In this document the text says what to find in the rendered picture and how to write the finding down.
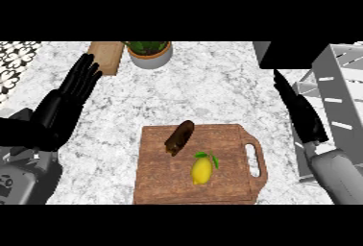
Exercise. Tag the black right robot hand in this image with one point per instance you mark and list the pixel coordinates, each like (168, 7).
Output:
(304, 115)

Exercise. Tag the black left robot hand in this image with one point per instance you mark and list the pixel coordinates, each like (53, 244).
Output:
(56, 109)

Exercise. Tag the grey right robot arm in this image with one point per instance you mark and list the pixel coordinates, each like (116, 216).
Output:
(333, 174)

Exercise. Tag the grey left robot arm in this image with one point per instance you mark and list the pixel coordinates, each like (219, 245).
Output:
(23, 176)

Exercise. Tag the pale wooden board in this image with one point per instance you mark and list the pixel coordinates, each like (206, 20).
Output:
(106, 57)

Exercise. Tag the yellow lemon with green leaves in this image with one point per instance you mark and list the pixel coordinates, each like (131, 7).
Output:
(202, 169)

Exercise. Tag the brown wooden cutting board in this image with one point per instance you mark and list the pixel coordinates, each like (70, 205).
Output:
(197, 166)

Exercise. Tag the black and white patterned tile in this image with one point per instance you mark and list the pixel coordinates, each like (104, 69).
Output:
(13, 67)

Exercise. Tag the grey potted green plant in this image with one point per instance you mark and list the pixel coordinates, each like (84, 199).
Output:
(149, 54)

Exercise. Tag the dark brown eggplant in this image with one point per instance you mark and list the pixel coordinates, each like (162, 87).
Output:
(178, 137)

